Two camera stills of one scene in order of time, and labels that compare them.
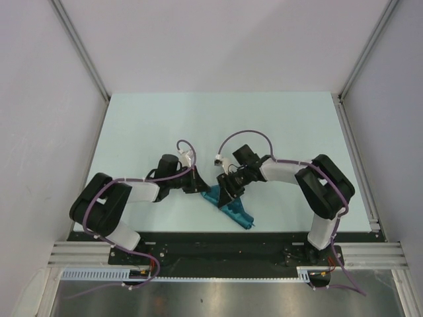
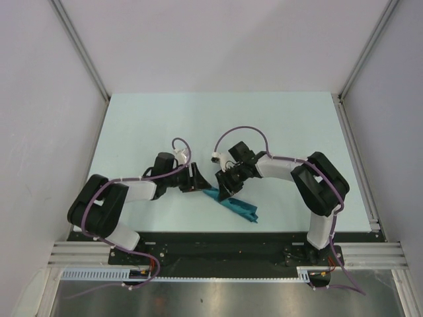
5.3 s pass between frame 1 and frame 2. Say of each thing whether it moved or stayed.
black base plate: stayed
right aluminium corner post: stayed
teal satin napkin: moved
